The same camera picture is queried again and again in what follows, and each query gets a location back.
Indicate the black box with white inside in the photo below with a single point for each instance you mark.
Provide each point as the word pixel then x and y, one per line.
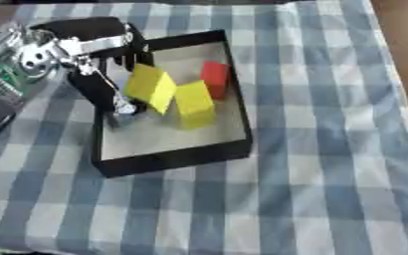
pixel 173 142

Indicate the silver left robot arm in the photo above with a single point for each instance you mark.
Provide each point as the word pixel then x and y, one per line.
pixel 10 73

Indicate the red block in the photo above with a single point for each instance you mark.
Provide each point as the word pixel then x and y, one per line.
pixel 216 78

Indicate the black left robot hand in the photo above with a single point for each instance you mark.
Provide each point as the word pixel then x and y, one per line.
pixel 94 87

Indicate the yellow block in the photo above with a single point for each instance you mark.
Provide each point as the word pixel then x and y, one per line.
pixel 150 87
pixel 194 104

